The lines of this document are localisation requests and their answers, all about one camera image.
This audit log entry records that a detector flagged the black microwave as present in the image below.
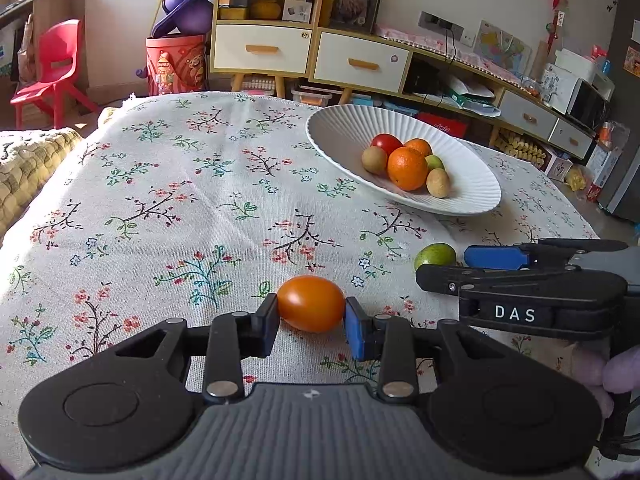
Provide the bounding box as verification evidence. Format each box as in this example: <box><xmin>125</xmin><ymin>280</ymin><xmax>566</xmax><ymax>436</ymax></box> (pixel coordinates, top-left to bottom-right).
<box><xmin>565</xmin><ymin>77</ymin><xmax>611</xmax><ymax>129</ymax></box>

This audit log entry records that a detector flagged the green lime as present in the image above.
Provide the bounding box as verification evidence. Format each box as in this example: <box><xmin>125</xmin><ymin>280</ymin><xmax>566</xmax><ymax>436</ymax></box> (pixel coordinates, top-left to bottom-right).
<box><xmin>414</xmin><ymin>243</ymin><xmax>457</xmax><ymax>272</ymax></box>

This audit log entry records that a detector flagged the white ribbed plate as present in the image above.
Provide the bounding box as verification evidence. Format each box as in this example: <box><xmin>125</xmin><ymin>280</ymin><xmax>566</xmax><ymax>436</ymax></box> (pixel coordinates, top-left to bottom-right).
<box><xmin>305</xmin><ymin>104</ymin><xmax>502</xmax><ymax>217</ymax></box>

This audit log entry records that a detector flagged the stack of papers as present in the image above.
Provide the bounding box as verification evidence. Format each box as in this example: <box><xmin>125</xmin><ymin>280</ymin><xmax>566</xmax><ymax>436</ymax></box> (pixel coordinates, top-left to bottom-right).
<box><xmin>444</xmin><ymin>74</ymin><xmax>502</xmax><ymax>117</ymax></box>

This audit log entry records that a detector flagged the small illustrated box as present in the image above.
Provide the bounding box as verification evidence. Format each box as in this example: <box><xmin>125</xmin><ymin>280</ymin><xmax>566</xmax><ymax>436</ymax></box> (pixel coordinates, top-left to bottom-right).
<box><xmin>542</xmin><ymin>152</ymin><xmax>574</xmax><ymax>181</ymax></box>

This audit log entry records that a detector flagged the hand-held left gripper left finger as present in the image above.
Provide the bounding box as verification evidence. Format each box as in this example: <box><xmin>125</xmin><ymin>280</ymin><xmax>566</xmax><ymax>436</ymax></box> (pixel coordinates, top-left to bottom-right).
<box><xmin>87</xmin><ymin>294</ymin><xmax>280</xmax><ymax>405</ymax></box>

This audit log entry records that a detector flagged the smooth orange persimmon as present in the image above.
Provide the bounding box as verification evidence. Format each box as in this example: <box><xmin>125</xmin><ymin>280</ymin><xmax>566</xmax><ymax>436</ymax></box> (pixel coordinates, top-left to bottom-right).
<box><xmin>276</xmin><ymin>275</ymin><xmax>346</xmax><ymax>334</ymax></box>

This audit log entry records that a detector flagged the person's right hand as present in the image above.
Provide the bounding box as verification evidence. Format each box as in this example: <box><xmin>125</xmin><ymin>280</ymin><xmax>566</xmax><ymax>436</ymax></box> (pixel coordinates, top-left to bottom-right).
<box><xmin>567</xmin><ymin>344</ymin><xmax>640</xmax><ymax>418</ymax></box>

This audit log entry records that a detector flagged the map poster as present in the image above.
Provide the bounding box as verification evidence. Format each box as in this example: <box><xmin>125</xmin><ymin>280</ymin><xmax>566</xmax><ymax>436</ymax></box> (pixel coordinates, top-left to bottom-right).
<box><xmin>474</xmin><ymin>20</ymin><xmax>533</xmax><ymax>74</ymax></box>

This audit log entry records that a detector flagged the purple ball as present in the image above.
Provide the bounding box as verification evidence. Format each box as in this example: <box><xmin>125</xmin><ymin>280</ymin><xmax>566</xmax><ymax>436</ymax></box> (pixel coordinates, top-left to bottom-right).
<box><xmin>164</xmin><ymin>0</ymin><xmax>215</xmax><ymax>36</ymax></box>

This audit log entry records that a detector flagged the clear box with orange latch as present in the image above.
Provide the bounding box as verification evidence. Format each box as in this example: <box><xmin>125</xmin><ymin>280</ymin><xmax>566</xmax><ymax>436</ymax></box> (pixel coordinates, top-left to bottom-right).
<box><xmin>291</xmin><ymin>85</ymin><xmax>346</xmax><ymax>107</ymax></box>

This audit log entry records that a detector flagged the wide white drawer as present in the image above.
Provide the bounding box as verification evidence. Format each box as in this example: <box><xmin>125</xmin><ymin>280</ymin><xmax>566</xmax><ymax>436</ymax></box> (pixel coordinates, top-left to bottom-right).
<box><xmin>315</xmin><ymin>31</ymin><xmax>411</xmax><ymax>94</ymax></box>

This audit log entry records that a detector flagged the pink lace runner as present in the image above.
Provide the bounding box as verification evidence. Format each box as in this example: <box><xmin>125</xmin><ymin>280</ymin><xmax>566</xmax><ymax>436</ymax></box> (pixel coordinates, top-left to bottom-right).
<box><xmin>375</xmin><ymin>25</ymin><xmax>531</xmax><ymax>86</ymax></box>

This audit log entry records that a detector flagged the red storage box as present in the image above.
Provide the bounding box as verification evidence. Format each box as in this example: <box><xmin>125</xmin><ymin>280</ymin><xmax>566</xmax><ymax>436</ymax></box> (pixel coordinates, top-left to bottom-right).
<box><xmin>415</xmin><ymin>111</ymin><xmax>471</xmax><ymax>139</ymax></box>

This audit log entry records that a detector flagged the grey wall socket panel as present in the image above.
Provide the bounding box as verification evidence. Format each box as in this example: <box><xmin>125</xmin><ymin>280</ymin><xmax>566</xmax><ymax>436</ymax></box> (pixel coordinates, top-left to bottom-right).
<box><xmin>419</xmin><ymin>11</ymin><xmax>476</xmax><ymax>47</ymax></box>

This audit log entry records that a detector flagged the small white drawer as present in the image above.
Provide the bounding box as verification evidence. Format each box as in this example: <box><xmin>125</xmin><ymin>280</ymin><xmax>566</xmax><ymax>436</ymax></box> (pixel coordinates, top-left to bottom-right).
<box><xmin>500</xmin><ymin>89</ymin><xmax>559</xmax><ymax>135</ymax></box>
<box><xmin>548</xmin><ymin>119</ymin><xmax>596</xmax><ymax>160</ymax></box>

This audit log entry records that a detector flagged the red tomato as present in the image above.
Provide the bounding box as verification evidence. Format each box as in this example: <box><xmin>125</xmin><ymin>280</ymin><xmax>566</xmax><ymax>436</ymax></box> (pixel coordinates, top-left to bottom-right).
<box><xmin>371</xmin><ymin>133</ymin><xmax>404</xmax><ymax>157</ymax></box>

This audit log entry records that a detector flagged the red plastic chair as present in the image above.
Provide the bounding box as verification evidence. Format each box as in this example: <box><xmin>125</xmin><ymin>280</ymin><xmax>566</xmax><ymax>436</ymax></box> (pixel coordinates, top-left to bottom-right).
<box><xmin>10</xmin><ymin>19</ymin><xmax>101</xmax><ymax>130</ymax></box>

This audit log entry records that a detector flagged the yellow woven cushion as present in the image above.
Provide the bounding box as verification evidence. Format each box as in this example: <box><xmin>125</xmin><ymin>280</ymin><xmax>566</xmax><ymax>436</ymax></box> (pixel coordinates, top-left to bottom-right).
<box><xmin>0</xmin><ymin>129</ymin><xmax>84</xmax><ymax>234</ymax></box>

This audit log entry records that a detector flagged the white product box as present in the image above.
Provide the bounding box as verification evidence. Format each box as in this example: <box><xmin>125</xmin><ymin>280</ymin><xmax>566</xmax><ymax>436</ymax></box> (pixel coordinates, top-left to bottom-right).
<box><xmin>281</xmin><ymin>0</ymin><xmax>316</xmax><ymax>23</ymax></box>

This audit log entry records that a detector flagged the brown kiwi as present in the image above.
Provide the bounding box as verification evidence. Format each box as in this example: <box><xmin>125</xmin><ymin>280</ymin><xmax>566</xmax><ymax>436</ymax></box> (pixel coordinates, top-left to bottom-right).
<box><xmin>426</xmin><ymin>168</ymin><xmax>451</xmax><ymax>199</ymax></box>
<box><xmin>361</xmin><ymin>146</ymin><xmax>389</xmax><ymax>176</ymax></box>

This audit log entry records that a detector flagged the wooden desk with shelves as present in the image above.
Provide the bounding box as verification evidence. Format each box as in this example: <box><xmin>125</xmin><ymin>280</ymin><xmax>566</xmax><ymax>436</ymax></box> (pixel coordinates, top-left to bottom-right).
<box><xmin>0</xmin><ymin>0</ymin><xmax>89</xmax><ymax>86</ymax></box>

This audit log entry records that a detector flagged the black device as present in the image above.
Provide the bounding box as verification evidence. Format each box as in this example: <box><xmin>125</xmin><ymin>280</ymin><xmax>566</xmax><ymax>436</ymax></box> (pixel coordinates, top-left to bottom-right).
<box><xmin>403</xmin><ymin>56</ymin><xmax>442</xmax><ymax>95</ymax></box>

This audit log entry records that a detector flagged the long low wooden cabinet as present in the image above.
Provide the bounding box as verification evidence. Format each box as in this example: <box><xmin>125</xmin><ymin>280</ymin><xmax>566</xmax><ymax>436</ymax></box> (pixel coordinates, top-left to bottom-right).
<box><xmin>310</xmin><ymin>27</ymin><xmax>608</xmax><ymax>161</ymax></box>

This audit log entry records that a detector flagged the stack of yellow packets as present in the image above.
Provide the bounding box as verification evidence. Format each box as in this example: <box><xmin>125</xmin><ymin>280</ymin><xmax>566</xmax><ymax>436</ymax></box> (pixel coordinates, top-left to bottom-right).
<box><xmin>492</xmin><ymin>129</ymin><xmax>549</xmax><ymax>167</ymax></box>

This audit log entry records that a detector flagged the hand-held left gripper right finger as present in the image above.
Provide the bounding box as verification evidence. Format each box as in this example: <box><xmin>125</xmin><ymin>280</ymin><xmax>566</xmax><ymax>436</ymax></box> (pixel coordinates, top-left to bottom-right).
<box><xmin>344</xmin><ymin>296</ymin><xmax>541</xmax><ymax>402</ymax></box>

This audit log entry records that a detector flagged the white microwave oven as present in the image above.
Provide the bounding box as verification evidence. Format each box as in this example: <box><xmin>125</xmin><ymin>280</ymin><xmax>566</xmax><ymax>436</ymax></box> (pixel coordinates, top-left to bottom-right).
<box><xmin>540</xmin><ymin>62</ymin><xmax>584</xmax><ymax>116</ymax></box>

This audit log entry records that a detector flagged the clear storage box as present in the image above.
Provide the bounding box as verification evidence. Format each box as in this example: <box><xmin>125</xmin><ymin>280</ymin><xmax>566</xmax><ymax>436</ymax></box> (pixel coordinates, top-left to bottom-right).
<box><xmin>241</xmin><ymin>76</ymin><xmax>277</xmax><ymax>97</ymax></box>

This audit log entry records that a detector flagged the red printed bucket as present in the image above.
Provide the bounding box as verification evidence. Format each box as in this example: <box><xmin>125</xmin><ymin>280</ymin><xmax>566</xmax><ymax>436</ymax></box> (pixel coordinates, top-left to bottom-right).
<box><xmin>145</xmin><ymin>34</ymin><xmax>208</xmax><ymax>97</ymax></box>

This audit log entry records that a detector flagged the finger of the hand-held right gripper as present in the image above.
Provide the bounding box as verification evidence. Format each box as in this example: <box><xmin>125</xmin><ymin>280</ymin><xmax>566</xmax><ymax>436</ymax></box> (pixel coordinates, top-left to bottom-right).
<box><xmin>464</xmin><ymin>239</ymin><xmax>628</xmax><ymax>270</ymax></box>
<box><xmin>416</xmin><ymin>264</ymin><xmax>628</xmax><ymax>306</ymax></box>

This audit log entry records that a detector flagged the yellow pumpkin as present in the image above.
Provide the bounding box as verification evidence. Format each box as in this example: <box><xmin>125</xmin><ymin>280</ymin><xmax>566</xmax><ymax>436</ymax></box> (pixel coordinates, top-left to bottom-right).
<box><xmin>250</xmin><ymin>0</ymin><xmax>282</xmax><ymax>20</ymax></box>

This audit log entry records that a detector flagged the grey refrigerator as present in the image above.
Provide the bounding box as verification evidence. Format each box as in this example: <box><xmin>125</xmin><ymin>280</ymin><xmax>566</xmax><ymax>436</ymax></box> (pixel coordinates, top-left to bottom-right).
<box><xmin>597</xmin><ymin>0</ymin><xmax>640</xmax><ymax>224</ymax></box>

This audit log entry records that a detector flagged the white drawer with keyhole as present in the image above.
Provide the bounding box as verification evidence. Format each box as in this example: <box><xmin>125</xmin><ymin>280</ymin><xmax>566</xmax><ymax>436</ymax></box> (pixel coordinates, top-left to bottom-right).
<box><xmin>213</xmin><ymin>24</ymin><xmax>312</xmax><ymax>75</ymax></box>

